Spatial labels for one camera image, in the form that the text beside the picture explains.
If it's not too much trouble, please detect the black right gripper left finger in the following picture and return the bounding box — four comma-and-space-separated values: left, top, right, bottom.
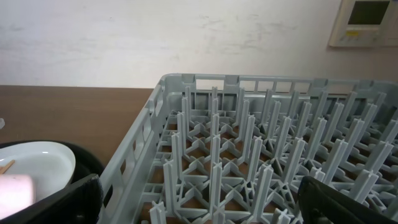
1, 174, 103, 224

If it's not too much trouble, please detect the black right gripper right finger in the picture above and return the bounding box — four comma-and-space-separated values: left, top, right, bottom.
298, 176, 397, 224

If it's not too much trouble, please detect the grey dishwasher rack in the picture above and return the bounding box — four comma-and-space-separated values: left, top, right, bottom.
99, 73, 397, 223

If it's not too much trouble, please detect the round black tray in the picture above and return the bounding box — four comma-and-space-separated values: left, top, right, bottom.
0, 139, 106, 224

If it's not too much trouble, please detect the white plate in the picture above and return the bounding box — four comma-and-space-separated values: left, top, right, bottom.
1, 141, 76, 202

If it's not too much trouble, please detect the pink cup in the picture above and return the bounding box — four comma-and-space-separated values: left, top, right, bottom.
1, 174, 35, 219

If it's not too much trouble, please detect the wooden chopstick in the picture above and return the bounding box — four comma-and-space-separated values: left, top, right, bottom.
0, 160, 15, 175

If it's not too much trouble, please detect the white wall control panel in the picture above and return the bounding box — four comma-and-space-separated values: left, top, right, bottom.
328, 0, 397, 47

